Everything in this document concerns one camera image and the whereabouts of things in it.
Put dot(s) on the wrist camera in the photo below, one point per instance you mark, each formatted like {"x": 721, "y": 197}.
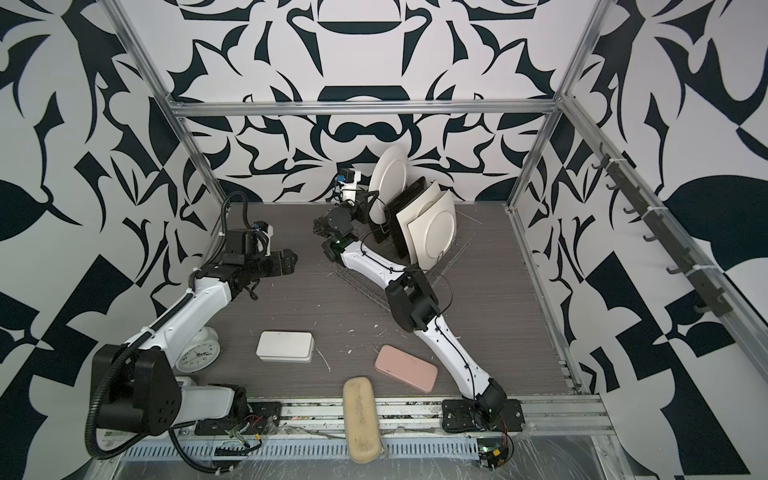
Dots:
{"x": 346, "y": 187}
{"x": 257, "y": 240}

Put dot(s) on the white rectangular case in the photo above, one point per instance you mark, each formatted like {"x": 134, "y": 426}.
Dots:
{"x": 285, "y": 346}

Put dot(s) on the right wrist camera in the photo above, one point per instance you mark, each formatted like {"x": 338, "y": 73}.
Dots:
{"x": 346, "y": 187}

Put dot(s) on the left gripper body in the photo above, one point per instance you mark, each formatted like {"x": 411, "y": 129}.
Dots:
{"x": 271, "y": 264}

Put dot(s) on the white alarm clock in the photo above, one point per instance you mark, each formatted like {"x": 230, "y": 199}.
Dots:
{"x": 202, "y": 351}

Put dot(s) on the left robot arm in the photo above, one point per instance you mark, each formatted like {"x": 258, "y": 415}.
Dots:
{"x": 134, "y": 391}

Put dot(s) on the pink rectangular case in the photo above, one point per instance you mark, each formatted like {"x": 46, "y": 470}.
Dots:
{"x": 406, "y": 368}

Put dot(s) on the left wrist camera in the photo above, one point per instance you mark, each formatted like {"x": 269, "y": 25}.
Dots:
{"x": 257, "y": 240}

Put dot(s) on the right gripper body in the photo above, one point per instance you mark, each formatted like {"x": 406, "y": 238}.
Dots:
{"x": 347, "y": 212}

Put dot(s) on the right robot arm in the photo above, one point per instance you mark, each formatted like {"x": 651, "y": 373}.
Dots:
{"x": 414, "y": 306}

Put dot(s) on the round speckled plate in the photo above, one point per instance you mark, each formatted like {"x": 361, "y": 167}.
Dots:
{"x": 389, "y": 179}

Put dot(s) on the cream square plate black rim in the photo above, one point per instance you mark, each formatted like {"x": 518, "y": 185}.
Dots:
{"x": 422, "y": 202}

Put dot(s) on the white square plate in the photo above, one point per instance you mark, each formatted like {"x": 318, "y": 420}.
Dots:
{"x": 433, "y": 231}

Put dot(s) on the large black square plate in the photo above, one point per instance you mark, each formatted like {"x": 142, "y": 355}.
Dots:
{"x": 391, "y": 227}

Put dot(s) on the black wall hook rail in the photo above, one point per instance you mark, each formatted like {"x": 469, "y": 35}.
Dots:
{"x": 665, "y": 230}

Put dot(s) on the wire dish rack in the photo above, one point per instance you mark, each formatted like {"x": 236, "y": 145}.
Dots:
{"x": 371, "y": 272}

